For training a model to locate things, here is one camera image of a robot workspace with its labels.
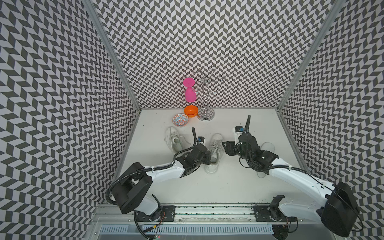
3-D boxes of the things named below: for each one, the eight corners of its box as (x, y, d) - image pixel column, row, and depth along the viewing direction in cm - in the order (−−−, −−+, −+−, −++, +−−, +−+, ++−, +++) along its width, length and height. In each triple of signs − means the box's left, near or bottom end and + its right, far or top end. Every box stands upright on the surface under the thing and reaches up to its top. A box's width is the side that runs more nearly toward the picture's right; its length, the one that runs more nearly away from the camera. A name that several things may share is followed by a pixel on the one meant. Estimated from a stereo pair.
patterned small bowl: (172, 127, 109) (171, 123, 106) (173, 117, 115) (173, 113, 112) (188, 127, 109) (188, 123, 106) (189, 117, 116) (188, 113, 112)
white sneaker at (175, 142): (175, 156, 94) (173, 148, 86) (160, 136, 103) (157, 128, 96) (188, 147, 98) (187, 139, 90) (172, 129, 107) (170, 120, 100)
